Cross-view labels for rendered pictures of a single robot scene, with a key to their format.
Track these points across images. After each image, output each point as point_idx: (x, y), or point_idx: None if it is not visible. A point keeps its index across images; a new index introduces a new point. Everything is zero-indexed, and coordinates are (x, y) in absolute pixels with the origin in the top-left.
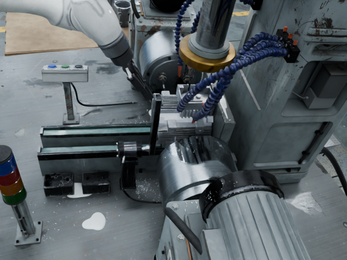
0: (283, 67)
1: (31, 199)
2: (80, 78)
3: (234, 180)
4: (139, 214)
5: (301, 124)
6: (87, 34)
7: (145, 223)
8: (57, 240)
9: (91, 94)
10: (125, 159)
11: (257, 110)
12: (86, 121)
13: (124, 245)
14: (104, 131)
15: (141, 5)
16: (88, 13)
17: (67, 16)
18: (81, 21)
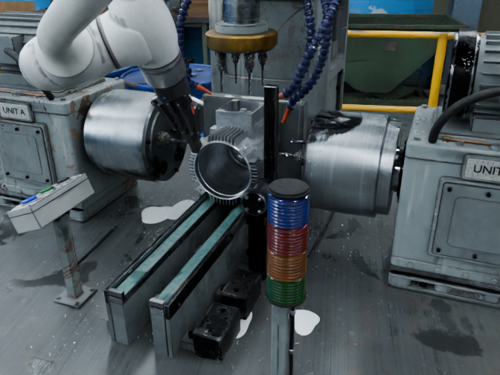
0: (320, 10)
1: None
2: (84, 190)
3: (467, 36)
4: (315, 279)
5: (332, 80)
6: (151, 50)
7: (331, 277)
8: (315, 369)
9: (45, 263)
10: (263, 214)
11: (303, 85)
12: (100, 281)
13: (356, 303)
14: (175, 237)
15: (27, 91)
16: (160, 5)
17: (97, 45)
18: (151, 24)
